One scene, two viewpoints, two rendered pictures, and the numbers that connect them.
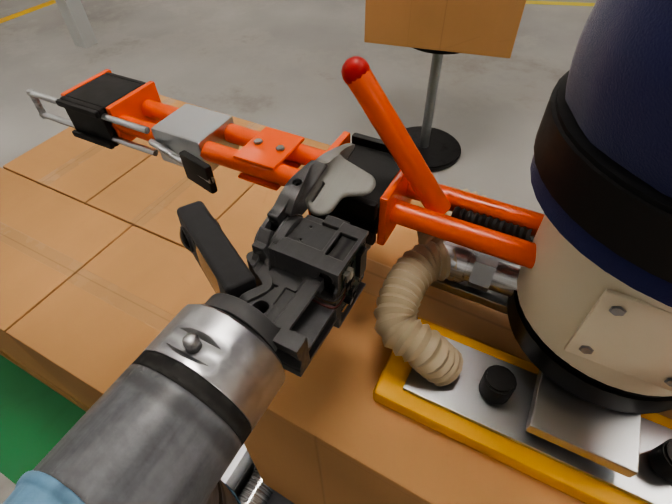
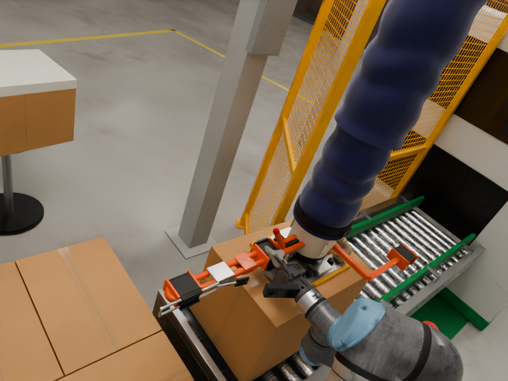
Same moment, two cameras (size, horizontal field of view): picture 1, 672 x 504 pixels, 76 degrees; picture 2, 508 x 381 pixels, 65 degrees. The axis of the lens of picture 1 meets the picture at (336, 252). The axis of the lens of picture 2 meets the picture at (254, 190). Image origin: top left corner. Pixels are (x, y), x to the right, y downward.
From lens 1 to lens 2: 1.26 m
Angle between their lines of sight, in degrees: 60
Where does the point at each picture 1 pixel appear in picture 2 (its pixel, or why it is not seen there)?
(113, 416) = (328, 309)
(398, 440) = not seen: hidden behind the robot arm
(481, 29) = (52, 131)
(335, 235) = (295, 265)
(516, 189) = (95, 206)
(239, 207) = (54, 329)
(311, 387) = (289, 307)
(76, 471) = (336, 316)
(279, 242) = (293, 274)
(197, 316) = (311, 292)
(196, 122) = (222, 270)
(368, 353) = not seen: hidden behind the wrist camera
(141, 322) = not seen: outside the picture
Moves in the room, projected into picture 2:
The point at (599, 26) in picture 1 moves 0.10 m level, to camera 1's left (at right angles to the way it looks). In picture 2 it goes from (320, 210) to (314, 226)
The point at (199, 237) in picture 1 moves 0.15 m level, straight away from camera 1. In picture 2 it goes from (281, 287) to (236, 280)
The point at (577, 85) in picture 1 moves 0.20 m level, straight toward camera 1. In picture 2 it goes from (316, 217) to (358, 257)
